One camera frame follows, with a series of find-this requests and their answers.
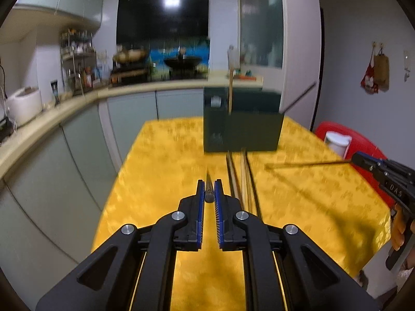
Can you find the lower kitchen cabinets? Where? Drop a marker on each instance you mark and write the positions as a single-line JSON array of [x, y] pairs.
[[54, 205]]

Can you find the light wooden chopstick in holder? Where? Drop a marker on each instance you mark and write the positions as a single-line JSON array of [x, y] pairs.
[[230, 97]]

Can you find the yellow floral tablecloth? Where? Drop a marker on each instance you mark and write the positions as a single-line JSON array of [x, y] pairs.
[[333, 205]]

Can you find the black range hood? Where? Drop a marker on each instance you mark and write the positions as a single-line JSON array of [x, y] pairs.
[[143, 20]]

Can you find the metal spice rack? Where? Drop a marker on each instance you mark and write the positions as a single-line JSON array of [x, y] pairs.
[[78, 60]]

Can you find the dark chopstick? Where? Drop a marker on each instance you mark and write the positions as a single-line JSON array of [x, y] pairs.
[[298, 99], [233, 179], [209, 189]]

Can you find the black wok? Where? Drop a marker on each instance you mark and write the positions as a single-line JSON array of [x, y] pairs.
[[183, 62]]

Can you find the white rice cooker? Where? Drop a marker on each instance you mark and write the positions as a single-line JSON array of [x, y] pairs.
[[24, 105]]

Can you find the white lidded container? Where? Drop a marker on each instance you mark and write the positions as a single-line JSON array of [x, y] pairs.
[[338, 143]]

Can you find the right hand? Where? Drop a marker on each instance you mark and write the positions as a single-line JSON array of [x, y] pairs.
[[398, 228]]

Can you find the dark chopstick on table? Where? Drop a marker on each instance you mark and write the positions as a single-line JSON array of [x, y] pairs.
[[233, 179]]

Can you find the brown hanging board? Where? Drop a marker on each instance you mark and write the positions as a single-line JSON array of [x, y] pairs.
[[381, 70]]

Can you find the black pepper grinder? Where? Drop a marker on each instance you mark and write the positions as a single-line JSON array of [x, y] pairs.
[[54, 87]]

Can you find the white plastic bottle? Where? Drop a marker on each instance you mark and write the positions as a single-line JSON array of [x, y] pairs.
[[233, 58]]

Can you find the dark chopstick leaning in holder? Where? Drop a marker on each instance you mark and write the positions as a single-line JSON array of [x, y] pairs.
[[298, 99]]

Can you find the orange cloth on counter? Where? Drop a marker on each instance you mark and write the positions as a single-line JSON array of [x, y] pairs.
[[248, 76]]

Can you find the red hanging cloth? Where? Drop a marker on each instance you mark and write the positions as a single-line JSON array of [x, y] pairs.
[[368, 83]]

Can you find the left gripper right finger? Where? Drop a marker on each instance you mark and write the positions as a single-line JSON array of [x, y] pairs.
[[283, 268]]

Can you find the dark green utensil holder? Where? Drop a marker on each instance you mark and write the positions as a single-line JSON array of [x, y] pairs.
[[253, 124]]

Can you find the brown pan on stove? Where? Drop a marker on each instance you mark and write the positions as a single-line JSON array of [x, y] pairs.
[[130, 56]]

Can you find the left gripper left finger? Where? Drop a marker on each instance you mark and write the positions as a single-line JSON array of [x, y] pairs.
[[134, 268]]

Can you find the black device on counter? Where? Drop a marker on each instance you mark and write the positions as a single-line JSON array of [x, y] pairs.
[[7, 128]]

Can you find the red plastic stool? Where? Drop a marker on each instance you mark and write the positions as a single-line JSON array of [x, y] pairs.
[[359, 143]]

